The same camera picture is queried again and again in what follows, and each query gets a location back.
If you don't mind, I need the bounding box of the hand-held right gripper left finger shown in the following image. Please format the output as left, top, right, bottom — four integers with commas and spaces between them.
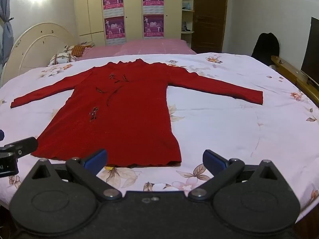
31, 149, 123, 203

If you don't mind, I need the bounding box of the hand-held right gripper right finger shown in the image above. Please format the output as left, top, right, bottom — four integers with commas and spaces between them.
188, 149, 281, 202

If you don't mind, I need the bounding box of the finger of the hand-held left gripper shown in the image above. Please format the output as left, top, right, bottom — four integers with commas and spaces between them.
0, 137, 39, 159

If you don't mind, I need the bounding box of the red long-sleeve sweater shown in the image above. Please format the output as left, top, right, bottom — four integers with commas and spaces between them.
10, 58, 264, 168

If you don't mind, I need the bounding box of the white floral bedsheet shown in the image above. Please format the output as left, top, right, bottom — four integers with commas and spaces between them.
0, 52, 319, 210

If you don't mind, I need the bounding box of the floral patterned pillow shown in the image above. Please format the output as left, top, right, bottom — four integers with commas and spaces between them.
47, 45, 78, 67

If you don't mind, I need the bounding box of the cream round headboard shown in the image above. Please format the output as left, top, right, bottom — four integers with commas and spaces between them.
1, 22, 80, 85

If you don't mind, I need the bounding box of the orange checked pillow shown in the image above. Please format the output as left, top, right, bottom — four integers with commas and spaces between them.
71, 42, 95, 58

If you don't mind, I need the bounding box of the grey curtain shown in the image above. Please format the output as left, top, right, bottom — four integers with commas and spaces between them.
0, 0, 14, 80

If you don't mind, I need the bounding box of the wooden television stand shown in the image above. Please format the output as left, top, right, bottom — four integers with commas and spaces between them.
270, 55, 319, 105

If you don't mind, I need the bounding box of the black jacket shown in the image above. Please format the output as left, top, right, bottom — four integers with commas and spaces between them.
250, 32, 280, 66

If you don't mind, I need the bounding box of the pink bed cover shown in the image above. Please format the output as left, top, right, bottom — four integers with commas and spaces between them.
75, 38, 197, 61

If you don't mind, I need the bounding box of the brown wooden door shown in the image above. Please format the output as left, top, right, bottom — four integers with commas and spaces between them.
191, 0, 228, 54

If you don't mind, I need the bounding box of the cream wardrobe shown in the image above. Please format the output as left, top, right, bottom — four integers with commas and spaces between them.
73, 0, 183, 46

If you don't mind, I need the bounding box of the cream corner shelf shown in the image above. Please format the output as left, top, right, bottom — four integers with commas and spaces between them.
181, 0, 196, 50

